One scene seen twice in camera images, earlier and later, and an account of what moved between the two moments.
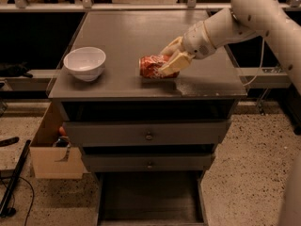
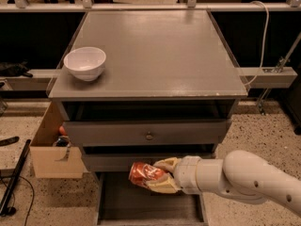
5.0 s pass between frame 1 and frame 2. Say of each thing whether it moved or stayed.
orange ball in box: stayed
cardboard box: stayed
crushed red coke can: moved
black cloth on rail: stayed
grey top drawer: stayed
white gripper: moved
